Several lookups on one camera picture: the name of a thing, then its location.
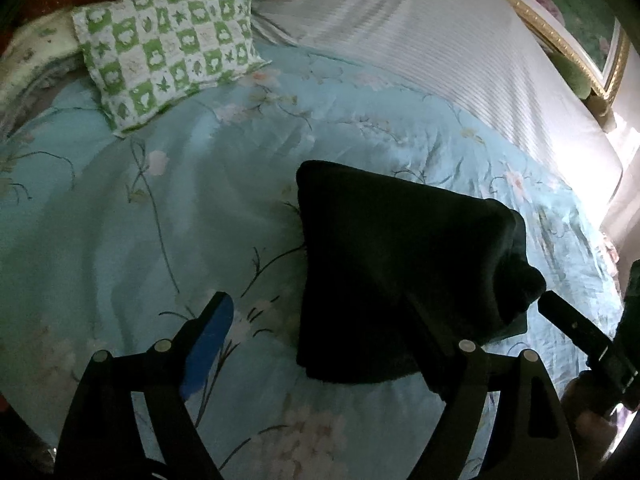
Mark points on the person's right hand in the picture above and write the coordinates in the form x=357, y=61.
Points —
x=585, y=405

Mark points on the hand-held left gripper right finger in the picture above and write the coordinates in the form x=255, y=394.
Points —
x=452, y=380

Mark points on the gold framed painted headboard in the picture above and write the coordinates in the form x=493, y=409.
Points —
x=575, y=0

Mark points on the green white checkered pillow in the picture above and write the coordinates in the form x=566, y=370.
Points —
x=165, y=50

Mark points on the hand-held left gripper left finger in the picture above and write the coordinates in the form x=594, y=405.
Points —
x=210, y=345

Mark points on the blue floral blanket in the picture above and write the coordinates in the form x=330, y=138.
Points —
x=150, y=210

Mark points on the pale yellow cloth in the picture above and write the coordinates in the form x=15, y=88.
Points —
x=40, y=50

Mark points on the white striped bed sheet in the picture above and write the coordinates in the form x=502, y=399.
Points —
x=425, y=35

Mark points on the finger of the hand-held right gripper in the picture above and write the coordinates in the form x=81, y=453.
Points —
x=570, y=325

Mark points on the black pants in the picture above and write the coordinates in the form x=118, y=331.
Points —
x=400, y=260

